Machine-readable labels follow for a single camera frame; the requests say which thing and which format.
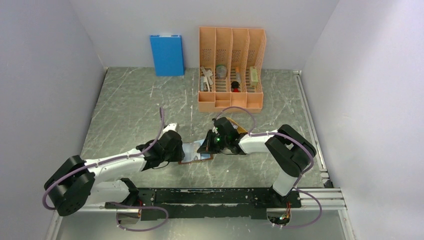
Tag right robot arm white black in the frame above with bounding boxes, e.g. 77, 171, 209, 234
197, 117, 317, 207

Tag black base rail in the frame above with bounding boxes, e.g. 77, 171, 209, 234
121, 187, 302, 221

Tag yellow oval tray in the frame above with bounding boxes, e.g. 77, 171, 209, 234
227, 117, 248, 134

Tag orange glue stick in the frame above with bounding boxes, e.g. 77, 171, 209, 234
235, 67, 241, 84

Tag blue box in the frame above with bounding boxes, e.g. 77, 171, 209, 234
149, 35, 185, 77

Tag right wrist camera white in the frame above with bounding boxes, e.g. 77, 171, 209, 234
212, 117, 230, 126

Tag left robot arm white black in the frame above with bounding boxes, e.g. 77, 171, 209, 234
43, 130, 184, 217

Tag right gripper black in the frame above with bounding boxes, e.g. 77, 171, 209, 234
197, 129, 229, 155

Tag green eraser block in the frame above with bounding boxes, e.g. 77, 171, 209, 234
249, 66, 259, 88

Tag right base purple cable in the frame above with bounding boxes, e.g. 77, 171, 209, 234
269, 187, 324, 230

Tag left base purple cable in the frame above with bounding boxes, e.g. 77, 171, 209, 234
109, 202, 171, 233

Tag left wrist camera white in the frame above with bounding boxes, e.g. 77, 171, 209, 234
162, 122, 179, 133

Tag brown leather card holder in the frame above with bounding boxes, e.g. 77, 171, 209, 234
178, 139, 214, 165

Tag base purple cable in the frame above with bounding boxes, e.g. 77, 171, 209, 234
109, 202, 171, 233
269, 187, 324, 230

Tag grey metal clips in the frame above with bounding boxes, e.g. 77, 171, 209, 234
200, 66, 214, 92

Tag orange desk organizer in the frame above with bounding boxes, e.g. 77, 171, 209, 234
197, 26, 267, 113

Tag grey round tin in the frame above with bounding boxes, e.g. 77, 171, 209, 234
215, 64, 228, 80

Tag black red small object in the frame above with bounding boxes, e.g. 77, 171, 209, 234
230, 81, 241, 93

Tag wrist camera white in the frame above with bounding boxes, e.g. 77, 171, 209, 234
212, 117, 230, 126
162, 122, 179, 133

